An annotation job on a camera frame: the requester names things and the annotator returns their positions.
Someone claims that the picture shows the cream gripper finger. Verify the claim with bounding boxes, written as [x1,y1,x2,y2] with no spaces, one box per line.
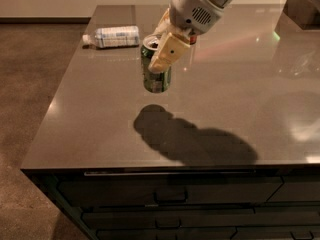
[153,9,171,40]
[148,32,190,74]

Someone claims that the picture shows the middle dark drawer front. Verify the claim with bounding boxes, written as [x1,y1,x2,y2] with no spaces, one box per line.
[82,207,320,230]

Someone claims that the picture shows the top dark drawer front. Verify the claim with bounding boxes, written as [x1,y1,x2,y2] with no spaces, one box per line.
[58,175,282,207]

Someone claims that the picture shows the green soda can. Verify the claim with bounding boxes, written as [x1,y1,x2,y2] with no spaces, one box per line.
[141,35,171,93]

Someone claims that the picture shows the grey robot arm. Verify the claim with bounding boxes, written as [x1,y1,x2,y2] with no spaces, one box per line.
[149,0,232,73]

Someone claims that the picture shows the clear plastic water bottle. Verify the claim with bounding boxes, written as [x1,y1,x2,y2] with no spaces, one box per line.
[82,26,140,49]

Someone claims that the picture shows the dark box on counter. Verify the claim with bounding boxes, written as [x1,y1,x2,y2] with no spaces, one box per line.
[275,0,320,35]

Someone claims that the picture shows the bottom dark drawer front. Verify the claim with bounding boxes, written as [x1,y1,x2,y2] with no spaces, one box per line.
[97,227,236,240]

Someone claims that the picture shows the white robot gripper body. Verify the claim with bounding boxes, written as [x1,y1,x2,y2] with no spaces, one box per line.
[169,0,223,35]

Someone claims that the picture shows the red cola can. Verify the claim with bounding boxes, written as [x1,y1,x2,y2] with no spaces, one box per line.
[189,34,197,45]

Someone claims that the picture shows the dark drawer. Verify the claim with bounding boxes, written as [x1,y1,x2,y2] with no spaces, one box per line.
[97,227,236,240]
[58,175,282,207]
[82,207,320,230]

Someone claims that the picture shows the clear plastic snack bag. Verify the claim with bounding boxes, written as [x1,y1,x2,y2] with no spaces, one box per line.
[278,51,320,79]

